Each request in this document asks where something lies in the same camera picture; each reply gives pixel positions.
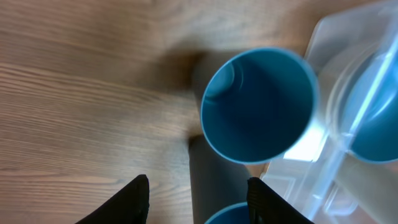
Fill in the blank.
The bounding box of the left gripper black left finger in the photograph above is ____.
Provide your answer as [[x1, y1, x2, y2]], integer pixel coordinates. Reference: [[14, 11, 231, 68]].
[[76, 174, 150, 224]]

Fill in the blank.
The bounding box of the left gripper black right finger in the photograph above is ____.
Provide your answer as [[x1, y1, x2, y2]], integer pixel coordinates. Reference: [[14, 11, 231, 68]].
[[246, 177, 313, 224]]

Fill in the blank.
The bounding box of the tall dark blue cup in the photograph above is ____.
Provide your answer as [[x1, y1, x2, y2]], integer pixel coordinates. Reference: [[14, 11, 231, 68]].
[[192, 47, 320, 165], [188, 134, 251, 224]]

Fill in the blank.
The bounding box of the blue bowl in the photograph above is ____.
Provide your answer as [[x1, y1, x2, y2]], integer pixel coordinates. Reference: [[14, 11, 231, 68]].
[[351, 61, 397, 164]]

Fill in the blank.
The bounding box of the cream bowl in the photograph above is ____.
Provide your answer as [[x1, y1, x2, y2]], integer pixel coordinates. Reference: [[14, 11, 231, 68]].
[[318, 42, 379, 139]]

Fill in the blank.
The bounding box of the clear plastic storage bin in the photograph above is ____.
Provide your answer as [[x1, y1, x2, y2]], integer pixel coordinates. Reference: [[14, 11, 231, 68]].
[[261, 1, 397, 223]]

